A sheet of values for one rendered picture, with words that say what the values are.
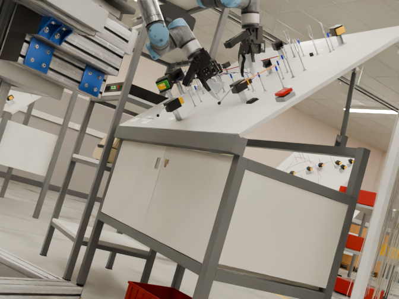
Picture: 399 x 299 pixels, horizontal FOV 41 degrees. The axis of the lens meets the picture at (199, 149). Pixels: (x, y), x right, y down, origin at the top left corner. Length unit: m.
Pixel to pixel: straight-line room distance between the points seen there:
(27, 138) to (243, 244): 3.54
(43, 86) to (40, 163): 3.44
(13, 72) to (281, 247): 1.12
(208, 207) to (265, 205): 0.21
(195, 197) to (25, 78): 0.75
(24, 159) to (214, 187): 3.44
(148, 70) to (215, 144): 8.76
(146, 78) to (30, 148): 5.71
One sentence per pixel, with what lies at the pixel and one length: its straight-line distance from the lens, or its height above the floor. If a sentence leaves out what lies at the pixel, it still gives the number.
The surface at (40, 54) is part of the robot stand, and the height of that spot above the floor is 0.90.
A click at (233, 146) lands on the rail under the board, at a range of 1.86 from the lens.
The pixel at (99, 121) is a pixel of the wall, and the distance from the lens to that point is 10.20.
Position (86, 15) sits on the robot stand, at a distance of 1.62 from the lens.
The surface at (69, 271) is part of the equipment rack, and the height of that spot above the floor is 0.05.
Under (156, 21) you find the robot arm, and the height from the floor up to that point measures 1.21.
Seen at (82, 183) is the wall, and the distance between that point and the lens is 10.20.
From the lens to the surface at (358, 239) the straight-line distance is 4.74.
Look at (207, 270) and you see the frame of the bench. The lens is 1.89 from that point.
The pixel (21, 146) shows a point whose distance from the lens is 5.20.
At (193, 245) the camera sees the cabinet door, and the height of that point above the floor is 0.45.
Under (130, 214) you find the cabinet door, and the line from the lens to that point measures 2.54.
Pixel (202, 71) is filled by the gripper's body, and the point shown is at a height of 1.11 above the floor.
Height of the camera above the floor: 0.62
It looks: 5 degrees up
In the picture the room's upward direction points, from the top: 17 degrees clockwise
